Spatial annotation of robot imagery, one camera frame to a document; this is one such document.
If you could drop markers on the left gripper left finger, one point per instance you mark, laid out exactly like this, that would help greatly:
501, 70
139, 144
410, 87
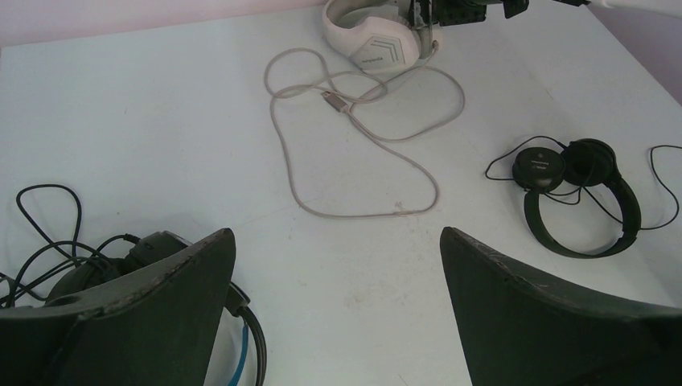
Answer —
154, 326

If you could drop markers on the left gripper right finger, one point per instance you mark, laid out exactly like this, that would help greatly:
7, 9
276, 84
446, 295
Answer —
519, 325

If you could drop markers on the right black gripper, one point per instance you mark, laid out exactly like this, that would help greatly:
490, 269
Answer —
444, 13

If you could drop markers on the white over-ear headphones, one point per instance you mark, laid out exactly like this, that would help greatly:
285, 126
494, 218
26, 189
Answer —
382, 36

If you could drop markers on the black on-ear headphones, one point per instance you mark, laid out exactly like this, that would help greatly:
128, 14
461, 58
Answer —
544, 166

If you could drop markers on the black headphones with blue cable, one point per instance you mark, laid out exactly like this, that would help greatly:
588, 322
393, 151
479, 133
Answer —
85, 267

